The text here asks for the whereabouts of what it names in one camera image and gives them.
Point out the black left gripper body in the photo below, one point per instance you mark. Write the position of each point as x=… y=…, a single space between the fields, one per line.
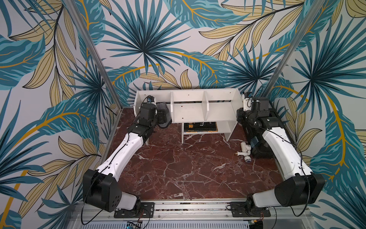
x=153 y=121

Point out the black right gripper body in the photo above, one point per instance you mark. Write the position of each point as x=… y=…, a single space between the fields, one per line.
x=256 y=104

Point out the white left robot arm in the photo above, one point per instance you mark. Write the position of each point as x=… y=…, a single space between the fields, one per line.
x=100 y=186

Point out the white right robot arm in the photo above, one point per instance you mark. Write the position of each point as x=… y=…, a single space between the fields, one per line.
x=301 y=186

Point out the white wooden bookshelf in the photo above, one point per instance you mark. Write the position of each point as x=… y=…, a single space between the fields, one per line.
x=198 y=106

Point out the black plastic toolbox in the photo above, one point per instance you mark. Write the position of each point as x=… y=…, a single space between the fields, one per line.
x=254 y=130

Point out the white PVC pipe fitting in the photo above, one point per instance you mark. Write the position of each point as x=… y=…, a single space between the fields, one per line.
x=245 y=152

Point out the black yellow tool tray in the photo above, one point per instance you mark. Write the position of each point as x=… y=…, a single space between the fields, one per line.
x=200 y=127

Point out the green circuit board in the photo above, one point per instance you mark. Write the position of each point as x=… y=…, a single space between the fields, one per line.
x=133 y=225

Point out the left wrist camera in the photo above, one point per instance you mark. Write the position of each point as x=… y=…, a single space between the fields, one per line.
x=150 y=100

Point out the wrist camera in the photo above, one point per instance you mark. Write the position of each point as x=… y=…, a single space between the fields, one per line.
x=150 y=100
x=247 y=100

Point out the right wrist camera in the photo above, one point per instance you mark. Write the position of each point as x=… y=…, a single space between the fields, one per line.
x=247 y=100

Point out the right aluminium corner post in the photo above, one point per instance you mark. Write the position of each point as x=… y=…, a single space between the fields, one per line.
x=298 y=36

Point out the aluminium corner post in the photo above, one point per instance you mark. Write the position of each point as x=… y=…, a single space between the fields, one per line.
x=298 y=36
x=81 y=26

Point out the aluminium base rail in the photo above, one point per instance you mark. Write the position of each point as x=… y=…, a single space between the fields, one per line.
x=189 y=214

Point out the left aluminium corner post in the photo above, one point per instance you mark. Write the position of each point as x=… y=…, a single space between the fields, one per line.
x=81 y=26

